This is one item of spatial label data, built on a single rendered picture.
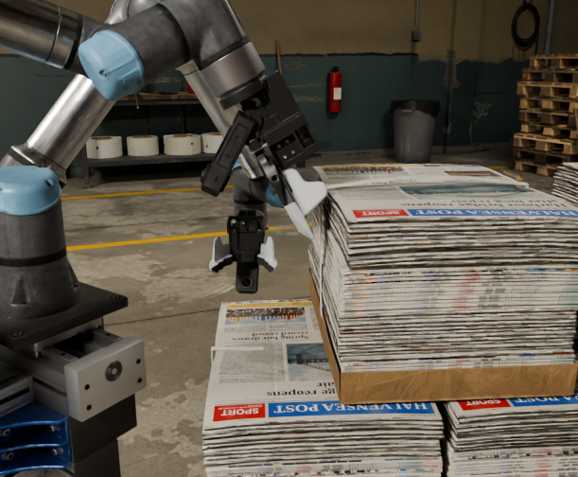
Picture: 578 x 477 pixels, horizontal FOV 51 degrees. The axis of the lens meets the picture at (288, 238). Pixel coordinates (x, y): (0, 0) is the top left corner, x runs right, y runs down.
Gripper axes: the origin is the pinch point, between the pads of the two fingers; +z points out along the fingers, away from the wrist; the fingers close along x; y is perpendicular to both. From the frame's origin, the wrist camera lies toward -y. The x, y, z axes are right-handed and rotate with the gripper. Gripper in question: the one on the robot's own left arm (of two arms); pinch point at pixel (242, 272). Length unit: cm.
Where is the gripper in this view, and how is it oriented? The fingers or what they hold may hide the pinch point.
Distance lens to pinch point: 112.7
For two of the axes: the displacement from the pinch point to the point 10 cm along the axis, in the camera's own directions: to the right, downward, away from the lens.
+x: 10.0, 0.0, 0.1
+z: 0.1, 2.8, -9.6
